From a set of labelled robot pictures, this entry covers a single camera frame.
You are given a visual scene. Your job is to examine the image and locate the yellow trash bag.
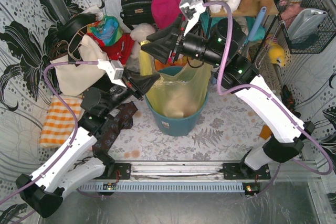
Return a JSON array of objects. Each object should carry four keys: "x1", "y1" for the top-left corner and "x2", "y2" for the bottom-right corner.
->
[{"x1": 139, "y1": 40, "x2": 212, "y2": 119}]

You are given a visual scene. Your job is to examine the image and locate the teal trash bin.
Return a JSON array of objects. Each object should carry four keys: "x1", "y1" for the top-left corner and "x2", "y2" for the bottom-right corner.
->
[{"x1": 145, "y1": 66, "x2": 208, "y2": 136}]

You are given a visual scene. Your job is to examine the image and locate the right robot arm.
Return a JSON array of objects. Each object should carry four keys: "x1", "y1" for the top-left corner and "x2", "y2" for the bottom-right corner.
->
[{"x1": 141, "y1": 17, "x2": 314, "y2": 178}]

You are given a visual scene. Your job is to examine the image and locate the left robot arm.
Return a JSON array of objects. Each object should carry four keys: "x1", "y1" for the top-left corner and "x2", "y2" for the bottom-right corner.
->
[{"x1": 16, "y1": 69, "x2": 160, "y2": 218}]

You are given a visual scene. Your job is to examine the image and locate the magenta fabric bag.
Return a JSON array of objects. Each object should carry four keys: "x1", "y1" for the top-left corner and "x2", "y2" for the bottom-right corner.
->
[{"x1": 151, "y1": 0, "x2": 181, "y2": 29}]

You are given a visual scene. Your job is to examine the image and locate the colourful printed bag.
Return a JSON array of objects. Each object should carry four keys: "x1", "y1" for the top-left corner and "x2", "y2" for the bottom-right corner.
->
[{"x1": 87, "y1": 16, "x2": 123, "y2": 47}]

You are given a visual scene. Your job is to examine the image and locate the cream canvas tote bag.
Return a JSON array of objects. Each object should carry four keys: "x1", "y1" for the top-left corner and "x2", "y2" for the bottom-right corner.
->
[{"x1": 55, "y1": 35, "x2": 109, "y2": 97}]

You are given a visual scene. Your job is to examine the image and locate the brown patterned necktie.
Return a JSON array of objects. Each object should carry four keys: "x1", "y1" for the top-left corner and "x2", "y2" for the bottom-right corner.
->
[{"x1": 92, "y1": 101, "x2": 138, "y2": 155}]

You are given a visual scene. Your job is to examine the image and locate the red cloth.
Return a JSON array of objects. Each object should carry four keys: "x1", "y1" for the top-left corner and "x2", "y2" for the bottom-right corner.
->
[{"x1": 101, "y1": 33, "x2": 134, "y2": 65}]

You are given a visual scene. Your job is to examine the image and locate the teal folded cloth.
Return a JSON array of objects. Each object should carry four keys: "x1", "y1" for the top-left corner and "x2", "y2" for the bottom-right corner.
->
[{"x1": 200, "y1": 12, "x2": 266, "y2": 42}]

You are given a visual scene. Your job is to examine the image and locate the black leather handbag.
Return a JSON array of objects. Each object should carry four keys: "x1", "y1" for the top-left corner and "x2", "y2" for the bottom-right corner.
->
[{"x1": 120, "y1": 0, "x2": 155, "y2": 30}]

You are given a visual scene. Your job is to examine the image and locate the orange checkered towel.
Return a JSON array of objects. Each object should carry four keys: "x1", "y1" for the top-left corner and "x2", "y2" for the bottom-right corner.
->
[{"x1": 39, "y1": 96, "x2": 75, "y2": 148}]

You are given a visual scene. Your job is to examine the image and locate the wooden metal shelf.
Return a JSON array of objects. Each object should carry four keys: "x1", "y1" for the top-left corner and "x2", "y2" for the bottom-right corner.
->
[{"x1": 197, "y1": 0, "x2": 280, "y2": 69}]

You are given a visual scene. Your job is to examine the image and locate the purple red sock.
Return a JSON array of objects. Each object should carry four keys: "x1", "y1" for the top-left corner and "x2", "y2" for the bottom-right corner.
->
[{"x1": 259, "y1": 125, "x2": 272, "y2": 140}]

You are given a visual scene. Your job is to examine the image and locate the silver foil pouch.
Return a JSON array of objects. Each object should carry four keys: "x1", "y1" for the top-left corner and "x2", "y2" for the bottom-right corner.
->
[{"x1": 287, "y1": 8, "x2": 328, "y2": 40}]

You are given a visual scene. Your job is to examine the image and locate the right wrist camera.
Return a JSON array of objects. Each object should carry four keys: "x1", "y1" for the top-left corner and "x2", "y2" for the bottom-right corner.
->
[{"x1": 179, "y1": 0, "x2": 206, "y2": 36}]

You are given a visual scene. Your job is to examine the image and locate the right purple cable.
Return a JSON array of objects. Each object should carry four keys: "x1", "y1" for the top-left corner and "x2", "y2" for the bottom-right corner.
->
[{"x1": 204, "y1": 1, "x2": 334, "y2": 197}]

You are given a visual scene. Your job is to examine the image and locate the purple cable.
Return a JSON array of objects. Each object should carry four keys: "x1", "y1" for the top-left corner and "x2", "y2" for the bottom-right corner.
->
[
  {"x1": 0, "y1": 60, "x2": 106, "y2": 209},
  {"x1": 204, "y1": 1, "x2": 334, "y2": 197}
]

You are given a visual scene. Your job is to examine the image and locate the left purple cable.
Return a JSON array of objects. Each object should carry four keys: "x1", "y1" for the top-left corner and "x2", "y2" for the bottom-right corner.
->
[{"x1": 0, "y1": 60, "x2": 106, "y2": 209}]

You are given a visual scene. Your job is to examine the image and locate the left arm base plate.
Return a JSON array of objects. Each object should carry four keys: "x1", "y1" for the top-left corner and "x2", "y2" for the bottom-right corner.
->
[{"x1": 100, "y1": 163, "x2": 131, "y2": 180}]

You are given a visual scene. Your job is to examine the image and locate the aluminium front rail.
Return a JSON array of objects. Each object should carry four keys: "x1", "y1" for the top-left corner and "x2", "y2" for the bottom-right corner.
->
[{"x1": 115, "y1": 161, "x2": 321, "y2": 182}]

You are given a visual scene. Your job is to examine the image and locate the grey cable duct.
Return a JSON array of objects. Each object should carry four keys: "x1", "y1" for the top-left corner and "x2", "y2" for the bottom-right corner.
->
[{"x1": 79, "y1": 182, "x2": 245, "y2": 193}]

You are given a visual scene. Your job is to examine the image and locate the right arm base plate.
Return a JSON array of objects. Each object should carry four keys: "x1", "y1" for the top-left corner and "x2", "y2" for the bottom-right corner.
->
[{"x1": 219, "y1": 162, "x2": 271, "y2": 180}]

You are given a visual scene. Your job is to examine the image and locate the black wire basket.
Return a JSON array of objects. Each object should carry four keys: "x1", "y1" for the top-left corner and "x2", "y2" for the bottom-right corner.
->
[{"x1": 275, "y1": 0, "x2": 335, "y2": 54}]

